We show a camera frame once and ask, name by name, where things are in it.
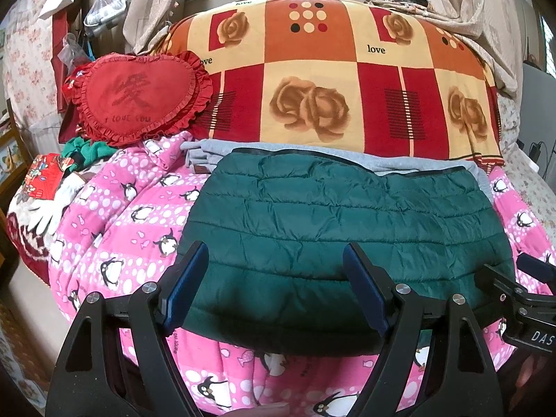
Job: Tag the grey cloth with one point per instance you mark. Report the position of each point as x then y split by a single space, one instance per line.
208 154

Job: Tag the white gloves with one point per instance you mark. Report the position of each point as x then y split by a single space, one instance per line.
54 208

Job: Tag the pink penguin print quilt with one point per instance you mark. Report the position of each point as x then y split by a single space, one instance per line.
130 226

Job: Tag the clear plastic bag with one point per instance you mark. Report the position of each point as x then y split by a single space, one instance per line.
104 8

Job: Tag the black power adapter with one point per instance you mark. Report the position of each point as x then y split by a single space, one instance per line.
536 150

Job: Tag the person's right hand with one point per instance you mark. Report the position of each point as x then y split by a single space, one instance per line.
532 373

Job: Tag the rose patterned checked blanket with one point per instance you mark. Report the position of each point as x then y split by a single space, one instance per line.
330 61

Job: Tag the floral wall cloth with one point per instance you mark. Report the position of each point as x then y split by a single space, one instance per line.
26 61

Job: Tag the wooden picture frame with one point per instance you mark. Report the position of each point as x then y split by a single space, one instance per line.
8 160

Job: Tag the green puffer jacket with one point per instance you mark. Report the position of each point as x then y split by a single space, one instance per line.
325 226

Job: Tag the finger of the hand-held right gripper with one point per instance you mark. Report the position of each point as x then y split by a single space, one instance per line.
536 265
499 284

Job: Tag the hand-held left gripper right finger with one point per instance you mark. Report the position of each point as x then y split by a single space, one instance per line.
367 286

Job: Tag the red heart-shaped ruffled pillow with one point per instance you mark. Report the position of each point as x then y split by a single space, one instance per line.
134 95

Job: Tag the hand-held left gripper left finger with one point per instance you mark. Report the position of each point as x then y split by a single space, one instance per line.
184 286

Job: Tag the person's left hand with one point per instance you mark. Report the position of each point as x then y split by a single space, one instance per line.
263 411

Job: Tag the beige curtain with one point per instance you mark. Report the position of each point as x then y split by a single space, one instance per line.
147 4
473 8

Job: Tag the red cartoon print cloth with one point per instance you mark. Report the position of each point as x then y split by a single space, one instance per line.
45 176

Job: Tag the floral bedsheet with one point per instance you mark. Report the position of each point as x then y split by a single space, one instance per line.
521 169

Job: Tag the dark red patterned blanket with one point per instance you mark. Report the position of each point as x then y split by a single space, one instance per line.
26 239

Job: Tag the red hanging cloth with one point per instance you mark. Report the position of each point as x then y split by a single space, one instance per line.
60 61

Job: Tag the green cloth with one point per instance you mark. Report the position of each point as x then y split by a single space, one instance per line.
87 152

